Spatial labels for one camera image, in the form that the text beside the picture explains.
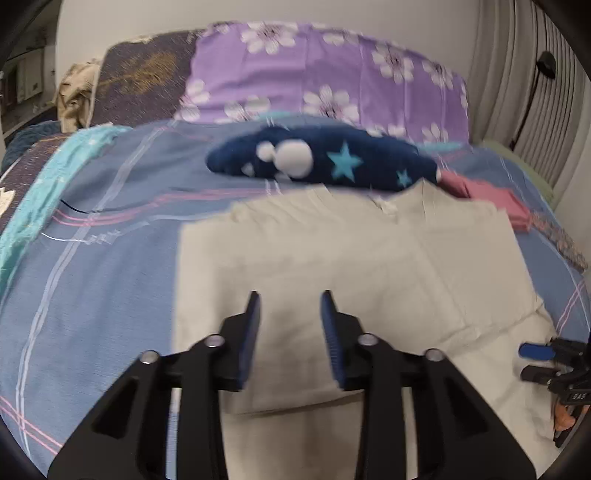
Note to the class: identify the beige patterned cloth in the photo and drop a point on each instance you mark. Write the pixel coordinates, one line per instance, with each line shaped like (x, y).
(76, 97)

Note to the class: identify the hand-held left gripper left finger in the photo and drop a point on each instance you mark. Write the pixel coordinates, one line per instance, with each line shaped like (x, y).
(249, 341)

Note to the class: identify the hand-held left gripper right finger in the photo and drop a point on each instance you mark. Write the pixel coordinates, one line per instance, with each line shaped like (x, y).
(331, 341)

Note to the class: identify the person's right forearm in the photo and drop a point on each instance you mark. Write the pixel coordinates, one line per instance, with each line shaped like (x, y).
(563, 420)

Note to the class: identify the navy star-print fleece garment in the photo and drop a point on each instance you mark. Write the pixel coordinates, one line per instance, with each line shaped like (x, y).
(323, 157)

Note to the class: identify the light green cloth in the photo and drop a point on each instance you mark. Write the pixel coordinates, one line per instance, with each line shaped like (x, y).
(521, 166)

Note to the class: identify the black lamp stand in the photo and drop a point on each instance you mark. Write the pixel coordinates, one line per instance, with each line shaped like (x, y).
(545, 67)

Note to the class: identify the purple floral pillow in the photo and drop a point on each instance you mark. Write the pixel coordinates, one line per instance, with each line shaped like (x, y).
(323, 69)

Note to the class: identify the dark dotted blanket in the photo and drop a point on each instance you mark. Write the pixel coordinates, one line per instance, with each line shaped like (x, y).
(21, 175)

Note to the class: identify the dark gold-patterned pillow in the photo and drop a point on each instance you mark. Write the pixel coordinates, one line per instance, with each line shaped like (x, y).
(143, 83)

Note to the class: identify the small floral patterned cloth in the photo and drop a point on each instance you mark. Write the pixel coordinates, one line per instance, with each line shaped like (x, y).
(561, 240)

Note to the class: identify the beige shirt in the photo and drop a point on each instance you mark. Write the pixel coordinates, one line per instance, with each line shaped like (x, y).
(369, 258)

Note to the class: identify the blue plaid bed sheet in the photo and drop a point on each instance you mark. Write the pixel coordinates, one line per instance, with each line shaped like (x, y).
(115, 258)

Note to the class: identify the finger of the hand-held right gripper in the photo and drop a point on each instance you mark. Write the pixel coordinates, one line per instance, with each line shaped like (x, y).
(535, 350)
(535, 374)

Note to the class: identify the pink folded cloth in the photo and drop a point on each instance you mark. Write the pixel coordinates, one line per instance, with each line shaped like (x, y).
(489, 196)

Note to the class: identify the turquoise blanket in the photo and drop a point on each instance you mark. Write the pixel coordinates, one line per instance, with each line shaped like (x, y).
(46, 184)

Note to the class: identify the white ribbed curtain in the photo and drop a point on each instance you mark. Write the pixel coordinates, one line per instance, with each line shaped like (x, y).
(531, 92)

